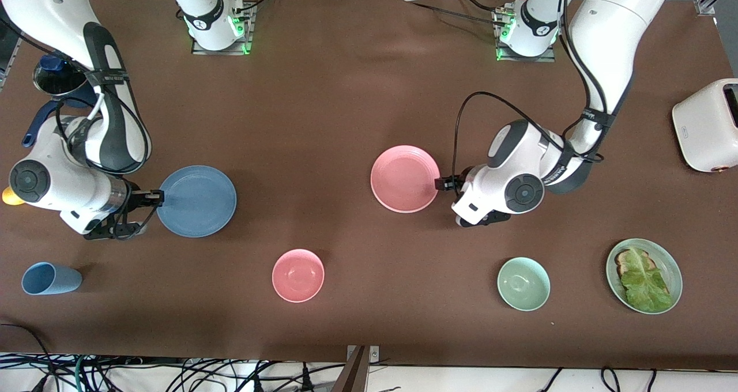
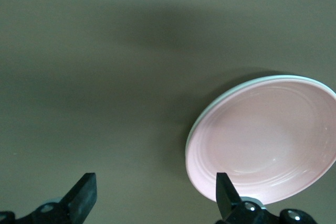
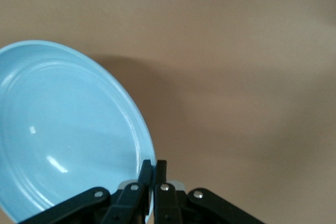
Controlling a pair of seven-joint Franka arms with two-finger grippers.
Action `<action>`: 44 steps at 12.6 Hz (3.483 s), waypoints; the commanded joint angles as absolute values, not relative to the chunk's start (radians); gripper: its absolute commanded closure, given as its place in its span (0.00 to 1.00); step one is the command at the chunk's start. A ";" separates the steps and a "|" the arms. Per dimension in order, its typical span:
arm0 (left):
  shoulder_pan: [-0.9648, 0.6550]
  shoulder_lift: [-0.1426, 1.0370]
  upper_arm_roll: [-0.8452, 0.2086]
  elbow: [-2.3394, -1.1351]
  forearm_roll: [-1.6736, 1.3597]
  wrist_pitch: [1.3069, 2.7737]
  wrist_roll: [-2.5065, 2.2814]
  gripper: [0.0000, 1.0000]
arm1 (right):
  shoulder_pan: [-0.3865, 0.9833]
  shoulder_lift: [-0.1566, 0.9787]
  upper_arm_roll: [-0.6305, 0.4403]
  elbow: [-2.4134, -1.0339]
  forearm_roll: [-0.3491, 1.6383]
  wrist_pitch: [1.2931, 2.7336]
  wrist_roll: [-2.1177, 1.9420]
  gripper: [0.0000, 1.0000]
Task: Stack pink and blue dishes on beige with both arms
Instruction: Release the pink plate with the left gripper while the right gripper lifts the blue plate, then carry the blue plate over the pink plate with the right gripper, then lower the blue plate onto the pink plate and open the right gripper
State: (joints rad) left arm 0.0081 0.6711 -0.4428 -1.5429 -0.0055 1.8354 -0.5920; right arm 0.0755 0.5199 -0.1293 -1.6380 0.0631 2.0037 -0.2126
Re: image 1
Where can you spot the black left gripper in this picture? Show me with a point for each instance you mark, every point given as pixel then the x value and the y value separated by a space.
pixel 455 183

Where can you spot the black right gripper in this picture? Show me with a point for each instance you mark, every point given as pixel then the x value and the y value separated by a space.
pixel 136 197

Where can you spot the pink plate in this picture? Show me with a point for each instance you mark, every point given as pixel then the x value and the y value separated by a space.
pixel 405 178

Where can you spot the blue plate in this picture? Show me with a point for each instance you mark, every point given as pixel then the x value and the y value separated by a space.
pixel 199 202

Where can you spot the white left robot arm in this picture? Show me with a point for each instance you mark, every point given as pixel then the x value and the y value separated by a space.
pixel 611 23

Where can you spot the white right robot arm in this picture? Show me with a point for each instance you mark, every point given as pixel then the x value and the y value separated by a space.
pixel 52 11

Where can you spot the green bowl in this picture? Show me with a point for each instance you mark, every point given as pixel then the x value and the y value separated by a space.
pixel 523 283

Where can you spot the blue cup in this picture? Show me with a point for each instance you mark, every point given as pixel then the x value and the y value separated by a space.
pixel 52 279

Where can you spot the brown table cover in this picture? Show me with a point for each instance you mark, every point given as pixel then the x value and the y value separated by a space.
pixel 346 92

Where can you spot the dark blue saucepan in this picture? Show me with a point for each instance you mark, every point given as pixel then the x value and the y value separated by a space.
pixel 34 128

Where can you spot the yellow lemon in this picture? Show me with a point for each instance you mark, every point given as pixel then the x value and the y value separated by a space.
pixel 10 198

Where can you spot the glass lid with blue knob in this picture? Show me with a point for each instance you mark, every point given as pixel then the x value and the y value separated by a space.
pixel 55 80

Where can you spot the pink bowl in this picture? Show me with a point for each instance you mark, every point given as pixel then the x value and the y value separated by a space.
pixel 298 275

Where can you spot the bread slice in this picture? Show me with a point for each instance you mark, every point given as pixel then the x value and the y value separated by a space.
pixel 621 258

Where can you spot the green lettuce leaf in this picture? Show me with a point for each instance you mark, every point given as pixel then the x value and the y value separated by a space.
pixel 646 288

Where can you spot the green plate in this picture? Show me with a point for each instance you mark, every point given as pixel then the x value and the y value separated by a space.
pixel 669 265

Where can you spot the white toaster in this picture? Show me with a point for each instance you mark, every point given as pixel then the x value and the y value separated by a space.
pixel 706 127

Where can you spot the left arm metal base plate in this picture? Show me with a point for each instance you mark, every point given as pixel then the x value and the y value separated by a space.
pixel 504 55

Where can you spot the small metal bracket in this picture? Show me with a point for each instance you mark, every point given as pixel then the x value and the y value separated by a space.
pixel 375 354

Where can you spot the brown post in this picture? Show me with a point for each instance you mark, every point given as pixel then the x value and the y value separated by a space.
pixel 356 374

